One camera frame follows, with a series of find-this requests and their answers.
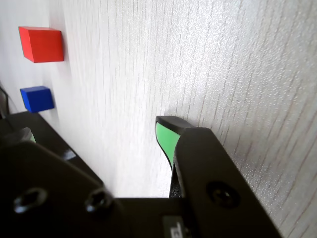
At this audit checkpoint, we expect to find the blue cube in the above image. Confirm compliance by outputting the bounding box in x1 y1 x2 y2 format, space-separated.
20 86 55 114

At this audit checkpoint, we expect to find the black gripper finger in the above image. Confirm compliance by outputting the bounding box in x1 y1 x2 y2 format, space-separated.
0 127 124 238
155 115 283 238

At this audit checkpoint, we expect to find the red cube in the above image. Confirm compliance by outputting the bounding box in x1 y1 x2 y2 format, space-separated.
18 26 65 63

